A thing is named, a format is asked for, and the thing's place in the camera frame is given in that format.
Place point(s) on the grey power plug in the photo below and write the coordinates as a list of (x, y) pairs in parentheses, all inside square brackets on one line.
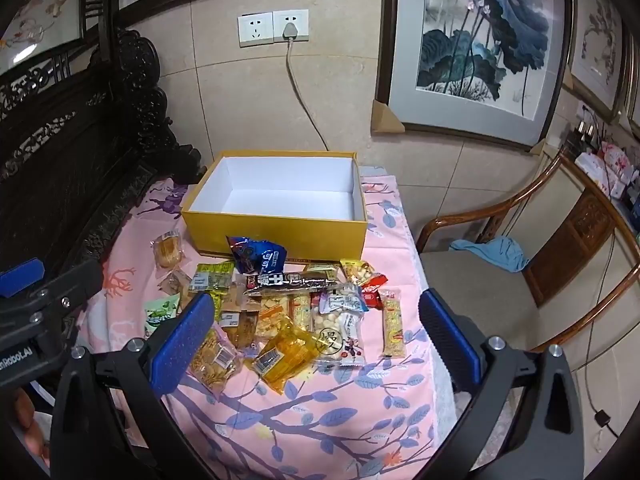
[(290, 31)]

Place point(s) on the yellow striped bar packet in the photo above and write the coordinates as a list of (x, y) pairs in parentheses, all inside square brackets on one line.
[(301, 310)]

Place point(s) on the black power adapter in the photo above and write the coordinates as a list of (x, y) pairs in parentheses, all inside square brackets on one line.
[(602, 418)]

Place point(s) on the dark carved wooden bench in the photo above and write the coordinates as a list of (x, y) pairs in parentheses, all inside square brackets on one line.
[(60, 185)]

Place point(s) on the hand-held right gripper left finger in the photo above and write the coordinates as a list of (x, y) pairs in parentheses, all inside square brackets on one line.
[(182, 345)]

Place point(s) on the brown cake clear packet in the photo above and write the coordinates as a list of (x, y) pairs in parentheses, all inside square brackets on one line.
[(240, 327)]

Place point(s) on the framed flower painting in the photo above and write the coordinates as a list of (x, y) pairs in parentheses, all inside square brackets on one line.
[(634, 90), (597, 35)]

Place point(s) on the orange striped cracker packet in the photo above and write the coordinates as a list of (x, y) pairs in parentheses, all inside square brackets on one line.
[(274, 312)]

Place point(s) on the green white pea packet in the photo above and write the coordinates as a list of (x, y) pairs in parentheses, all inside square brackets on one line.
[(160, 315)]

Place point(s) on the red snack packet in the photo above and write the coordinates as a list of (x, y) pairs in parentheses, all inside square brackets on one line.
[(374, 296)]

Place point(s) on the oat bar clear packet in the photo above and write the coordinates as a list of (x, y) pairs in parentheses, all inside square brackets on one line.
[(391, 322)]

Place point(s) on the wooden chair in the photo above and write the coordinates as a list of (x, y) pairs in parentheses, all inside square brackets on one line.
[(570, 240)]

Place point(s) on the framed lotus painting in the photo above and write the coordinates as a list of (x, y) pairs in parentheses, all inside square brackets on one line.
[(475, 35)]

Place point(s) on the yellow peanut packet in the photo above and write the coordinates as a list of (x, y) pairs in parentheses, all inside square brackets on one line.
[(357, 270)]

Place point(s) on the yellow cardboard box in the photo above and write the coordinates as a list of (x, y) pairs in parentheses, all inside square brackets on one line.
[(325, 235)]

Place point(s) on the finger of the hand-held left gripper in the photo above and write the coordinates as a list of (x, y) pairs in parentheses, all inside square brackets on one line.
[(20, 277), (75, 285)]

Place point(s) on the blue white small packet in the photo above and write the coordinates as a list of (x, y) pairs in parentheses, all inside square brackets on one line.
[(345, 300)]

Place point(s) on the person's left hand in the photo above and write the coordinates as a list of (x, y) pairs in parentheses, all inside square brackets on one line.
[(24, 407)]

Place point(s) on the blue cloth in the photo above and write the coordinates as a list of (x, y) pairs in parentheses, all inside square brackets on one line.
[(495, 255)]

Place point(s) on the green snack packet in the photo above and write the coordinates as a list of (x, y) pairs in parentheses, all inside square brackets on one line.
[(212, 277)]

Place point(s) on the brown pastry clear packet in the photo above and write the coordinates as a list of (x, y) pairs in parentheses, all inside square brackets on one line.
[(175, 282)]

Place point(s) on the round pastry clear packet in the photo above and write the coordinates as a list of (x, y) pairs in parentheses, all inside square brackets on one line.
[(168, 250)]

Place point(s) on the white cartoon face packet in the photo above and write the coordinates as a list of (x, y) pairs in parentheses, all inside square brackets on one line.
[(342, 342)]

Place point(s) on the fried noodle clear packet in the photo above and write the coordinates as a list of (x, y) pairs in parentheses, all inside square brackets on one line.
[(215, 362)]

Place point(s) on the blue snack packet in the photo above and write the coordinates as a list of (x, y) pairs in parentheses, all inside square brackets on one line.
[(260, 255)]

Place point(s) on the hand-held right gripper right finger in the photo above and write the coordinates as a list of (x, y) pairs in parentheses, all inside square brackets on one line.
[(440, 330)]

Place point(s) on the cardboard corner protector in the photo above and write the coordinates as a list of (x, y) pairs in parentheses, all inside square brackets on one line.
[(386, 119), (545, 147)]

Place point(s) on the yellow transparent packet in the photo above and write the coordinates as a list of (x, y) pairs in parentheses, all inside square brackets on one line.
[(287, 355)]

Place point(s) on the pink floral tablecloth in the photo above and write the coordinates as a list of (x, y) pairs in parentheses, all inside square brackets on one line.
[(300, 425)]

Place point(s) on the pink floral white bag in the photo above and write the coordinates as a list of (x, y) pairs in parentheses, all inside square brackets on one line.
[(612, 160)]

